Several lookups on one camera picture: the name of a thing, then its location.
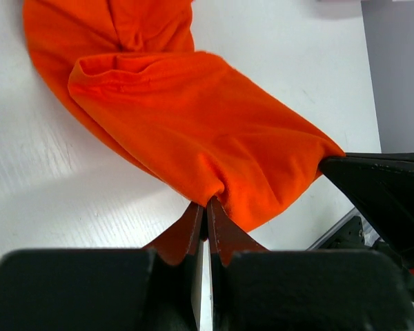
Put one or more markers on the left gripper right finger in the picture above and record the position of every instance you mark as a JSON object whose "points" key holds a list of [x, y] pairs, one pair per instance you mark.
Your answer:
{"points": [[258, 289]]}

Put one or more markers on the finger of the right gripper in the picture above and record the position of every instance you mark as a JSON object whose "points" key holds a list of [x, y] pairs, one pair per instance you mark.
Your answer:
{"points": [[407, 156], [383, 192]]}

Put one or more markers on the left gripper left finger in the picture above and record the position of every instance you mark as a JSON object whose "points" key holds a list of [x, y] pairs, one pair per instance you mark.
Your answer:
{"points": [[150, 288]]}

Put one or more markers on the orange t-shirt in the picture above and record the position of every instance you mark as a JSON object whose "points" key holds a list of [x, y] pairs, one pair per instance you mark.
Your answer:
{"points": [[129, 72]]}

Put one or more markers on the aluminium mounting rail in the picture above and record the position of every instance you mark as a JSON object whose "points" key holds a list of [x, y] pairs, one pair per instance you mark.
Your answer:
{"points": [[334, 229]]}

